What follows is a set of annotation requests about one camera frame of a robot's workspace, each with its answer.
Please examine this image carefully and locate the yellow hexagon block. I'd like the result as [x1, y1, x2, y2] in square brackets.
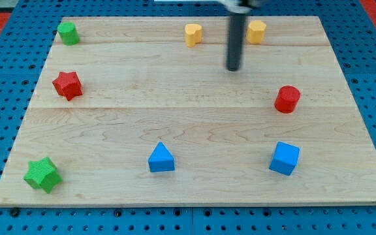
[246, 20, 267, 44]

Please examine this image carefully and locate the blue triangle block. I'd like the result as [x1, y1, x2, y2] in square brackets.
[148, 142, 175, 172]

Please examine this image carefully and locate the wooden board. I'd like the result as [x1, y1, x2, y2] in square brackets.
[0, 16, 376, 208]

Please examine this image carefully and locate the yellow heart block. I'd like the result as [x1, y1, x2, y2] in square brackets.
[185, 23, 202, 48]

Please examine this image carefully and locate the red cylinder block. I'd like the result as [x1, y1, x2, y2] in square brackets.
[274, 86, 301, 114]

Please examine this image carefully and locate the blue cube block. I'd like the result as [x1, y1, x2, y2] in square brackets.
[269, 142, 300, 176]

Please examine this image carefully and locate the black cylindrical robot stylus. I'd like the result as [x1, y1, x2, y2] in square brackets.
[226, 12, 247, 72]

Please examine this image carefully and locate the red star block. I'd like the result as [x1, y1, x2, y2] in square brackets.
[52, 72, 83, 101]

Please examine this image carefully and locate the green cylinder block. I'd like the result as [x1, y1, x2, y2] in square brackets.
[57, 22, 80, 46]

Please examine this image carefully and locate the green star block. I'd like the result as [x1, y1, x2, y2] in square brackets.
[23, 157, 63, 194]

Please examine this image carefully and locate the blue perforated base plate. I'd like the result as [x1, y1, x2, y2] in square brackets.
[0, 0, 376, 234]

